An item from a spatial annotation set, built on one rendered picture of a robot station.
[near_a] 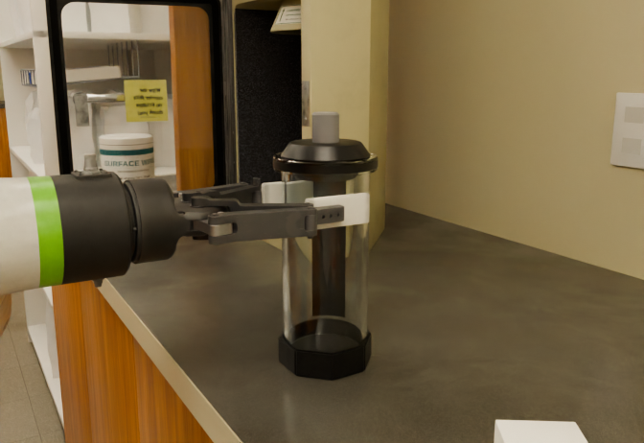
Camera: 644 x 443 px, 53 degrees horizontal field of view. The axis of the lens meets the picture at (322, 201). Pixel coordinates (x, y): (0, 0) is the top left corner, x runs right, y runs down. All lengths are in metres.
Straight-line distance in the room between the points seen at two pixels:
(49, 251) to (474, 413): 0.40
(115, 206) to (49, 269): 0.07
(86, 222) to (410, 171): 1.05
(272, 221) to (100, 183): 0.15
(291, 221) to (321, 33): 0.49
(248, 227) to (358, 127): 0.52
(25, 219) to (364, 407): 0.34
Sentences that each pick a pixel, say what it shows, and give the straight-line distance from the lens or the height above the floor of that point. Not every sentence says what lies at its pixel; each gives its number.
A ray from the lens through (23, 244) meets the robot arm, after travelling 0.53.
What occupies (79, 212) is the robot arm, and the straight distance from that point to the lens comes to 0.54.
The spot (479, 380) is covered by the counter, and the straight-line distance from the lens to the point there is 0.70.
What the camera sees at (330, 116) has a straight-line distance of 0.64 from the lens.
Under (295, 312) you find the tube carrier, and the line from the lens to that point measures 0.67.
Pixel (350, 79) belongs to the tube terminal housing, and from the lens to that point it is 1.03.
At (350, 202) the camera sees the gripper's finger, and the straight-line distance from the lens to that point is 0.62.
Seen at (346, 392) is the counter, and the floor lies 0.94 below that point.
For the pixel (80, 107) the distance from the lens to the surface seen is 1.21.
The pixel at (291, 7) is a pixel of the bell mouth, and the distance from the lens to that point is 1.12.
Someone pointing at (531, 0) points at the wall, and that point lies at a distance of 1.25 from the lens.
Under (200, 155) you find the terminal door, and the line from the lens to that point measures 1.26.
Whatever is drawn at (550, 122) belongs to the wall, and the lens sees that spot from 1.20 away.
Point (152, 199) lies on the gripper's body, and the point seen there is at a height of 1.14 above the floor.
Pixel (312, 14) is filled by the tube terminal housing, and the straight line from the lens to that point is 1.00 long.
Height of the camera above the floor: 1.25
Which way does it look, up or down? 12 degrees down
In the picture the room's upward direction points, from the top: straight up
